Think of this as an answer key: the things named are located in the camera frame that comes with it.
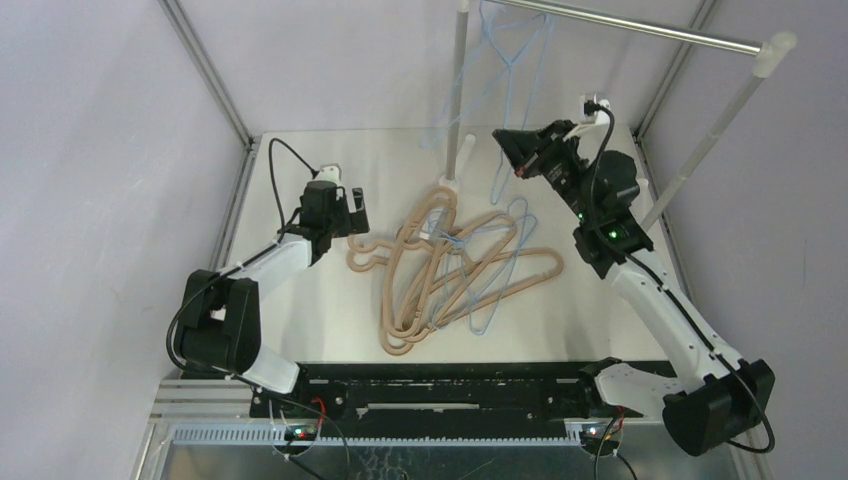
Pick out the beige plastic hanger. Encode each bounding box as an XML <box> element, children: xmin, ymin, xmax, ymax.
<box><xmin>380</xmin><ymin>212</ymin><xmax>535</xmax><ymax>356</ymax></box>
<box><xmin>394</xmin><ymin>247</ymin><xmax>565</xmax><ymax>346</ymax></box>
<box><xmin>346</xmin><ymin>210</ymin><xmax>462</xmax><ymax>332</ymax></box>
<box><xmin>351</xmin><ymin>187</ymin><xmax>498</xmax><ymax>356</ymax></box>

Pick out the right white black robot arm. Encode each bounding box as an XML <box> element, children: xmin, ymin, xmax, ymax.
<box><xmin>493</xmin><ymin>120</ymin><xmax>775</xmax><ymax>457</ymax></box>

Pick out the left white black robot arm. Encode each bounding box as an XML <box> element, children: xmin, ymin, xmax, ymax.
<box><xmin>165</xmin><ymin>180</ymin><xmax>370</xmax><ymax>417</ymax></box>

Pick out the left circuit board with LED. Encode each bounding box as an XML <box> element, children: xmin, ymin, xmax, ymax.
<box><xmin>284</xmin><ymin>425</ymin><xmax>319</xmax><ymax>443</ymax></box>

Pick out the circuit board with led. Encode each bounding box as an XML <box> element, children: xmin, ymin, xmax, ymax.
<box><xmin>579</xmin><ymin>426</ymin><xmax>611</xmax><ymax>445</ymax></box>
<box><xmin>284</xmin><ymin>425</ymin><xmax>319</xmax><ymax>443</ymax></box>

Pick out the silver clothes rack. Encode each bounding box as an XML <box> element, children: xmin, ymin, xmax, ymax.
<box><xmin>438</xmin><ymin>0</ymin><xmax>799</xmax><ymax>233</ymax></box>

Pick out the right circuit board with LED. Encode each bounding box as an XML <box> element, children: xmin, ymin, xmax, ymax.
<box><xmin>579</xmin><ymin>426</ymin><xmax>611</xmax><ymax>445</ymax></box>

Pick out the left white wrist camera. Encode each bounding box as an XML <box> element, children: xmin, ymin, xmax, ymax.
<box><xmin>313</xmin><ymin>163</ymin><xmax>343</xmax><ymax>187</ymax></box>

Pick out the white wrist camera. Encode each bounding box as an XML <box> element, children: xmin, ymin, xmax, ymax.
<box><xmin>564</xmin><ymin>92</ymin><xmax>611</xmax><ymax>140</ymax></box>
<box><xmin>313</xmin><ymin>163</ymin><xmax>343</xmax><ymax>187</ymax></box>

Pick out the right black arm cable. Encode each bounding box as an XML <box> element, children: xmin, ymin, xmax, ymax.
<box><xmin>586</xmin><ymin>100</ymin><xmax>776</xmax><ymax>456</ymax></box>

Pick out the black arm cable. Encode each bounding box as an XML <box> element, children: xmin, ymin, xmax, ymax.
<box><xmin>165</xmin><ymin>137</ymin><xmax>319</xmax><ymax>382</ymax></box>
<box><xmin>586</xmin><ymin>100</ymin><xmax>776</xmax><ymax>456</ymax></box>

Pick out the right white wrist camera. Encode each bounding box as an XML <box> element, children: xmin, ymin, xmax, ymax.
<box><xmin>564</xmin><ymin>92</ymin><xmax>611</xmax><ymax>140</ymax></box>

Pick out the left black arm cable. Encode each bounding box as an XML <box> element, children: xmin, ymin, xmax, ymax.
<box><xmin>165</xmin><ymin>137</ymin><xmax>319</xmax><ymax>382</ymax></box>

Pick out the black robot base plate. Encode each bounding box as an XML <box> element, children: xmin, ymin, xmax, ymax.
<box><xmin>249</xmin><ymin>362</ymin><xmax>630</xmax><ymax>441</ymax></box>

